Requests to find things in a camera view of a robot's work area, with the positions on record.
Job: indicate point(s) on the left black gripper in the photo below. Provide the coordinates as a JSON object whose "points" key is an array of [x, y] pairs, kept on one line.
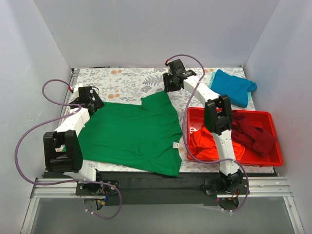
{"points": [[96, 101]]}

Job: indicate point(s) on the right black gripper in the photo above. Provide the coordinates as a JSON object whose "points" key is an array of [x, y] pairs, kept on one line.
{"points": [[167, 83]]}

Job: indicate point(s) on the green t-shirt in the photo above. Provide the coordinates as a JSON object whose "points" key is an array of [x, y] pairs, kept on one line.
{"points": [[137, 136]]}

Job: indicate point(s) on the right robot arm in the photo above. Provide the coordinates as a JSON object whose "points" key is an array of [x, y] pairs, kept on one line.
{"points": [[218, 119]]}

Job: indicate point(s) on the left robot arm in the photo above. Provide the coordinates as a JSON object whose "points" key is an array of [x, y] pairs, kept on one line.
{"points": [[61, 147]]}

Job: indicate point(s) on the floral tablecloth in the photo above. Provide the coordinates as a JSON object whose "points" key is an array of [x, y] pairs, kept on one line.
{"points": [[128, 86]]}

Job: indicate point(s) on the folded blue t-shirt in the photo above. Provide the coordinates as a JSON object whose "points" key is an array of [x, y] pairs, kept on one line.
{"points": [[231, 89]]}

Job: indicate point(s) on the orange-red t-shirt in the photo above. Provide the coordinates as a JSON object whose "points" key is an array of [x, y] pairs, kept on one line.
{"points": [[202, 145]]}

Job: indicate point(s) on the folded light teal t-shirt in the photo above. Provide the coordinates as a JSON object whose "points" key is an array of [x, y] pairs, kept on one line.
{"points": [[249, 96]]}

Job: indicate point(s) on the dark red t-shirt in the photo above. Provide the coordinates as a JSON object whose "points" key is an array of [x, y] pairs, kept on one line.
{"points": [[254, 138]]}

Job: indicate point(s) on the red plastic bin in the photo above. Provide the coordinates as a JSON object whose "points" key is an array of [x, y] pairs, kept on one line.
{"points": [[195, 120]]}

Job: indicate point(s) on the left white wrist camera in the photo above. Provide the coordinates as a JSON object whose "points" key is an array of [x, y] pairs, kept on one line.
{"points": [[74, 89]]}

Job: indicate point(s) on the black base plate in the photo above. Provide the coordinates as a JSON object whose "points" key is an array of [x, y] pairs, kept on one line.
{"points": [[139, 188]]}

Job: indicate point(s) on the aluminium frame rail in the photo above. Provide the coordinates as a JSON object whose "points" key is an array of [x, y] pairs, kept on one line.
{"points": [[258, 187]]}

